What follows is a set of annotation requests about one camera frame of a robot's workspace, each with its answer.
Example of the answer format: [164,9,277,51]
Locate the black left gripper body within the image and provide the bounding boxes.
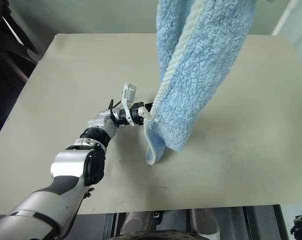
[130,101,146,126]

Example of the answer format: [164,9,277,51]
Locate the light blue fluffy towel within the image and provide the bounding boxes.
[145,0,259,166]

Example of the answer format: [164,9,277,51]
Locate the grey rounded shape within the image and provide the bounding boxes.
[187,208,221,240]
[121,211,157,236]

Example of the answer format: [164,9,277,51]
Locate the dark chair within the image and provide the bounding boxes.
[0,0,41,141]

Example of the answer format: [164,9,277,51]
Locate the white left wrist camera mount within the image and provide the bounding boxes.
[120,83,138,126]

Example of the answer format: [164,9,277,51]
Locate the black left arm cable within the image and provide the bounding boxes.
[109,98,124,119]

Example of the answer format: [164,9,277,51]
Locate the black table frame bar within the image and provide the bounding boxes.
[104,212,119,240]
[242,204,289,240]

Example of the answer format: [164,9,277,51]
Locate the white door frame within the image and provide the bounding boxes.
[270,0,302,36]

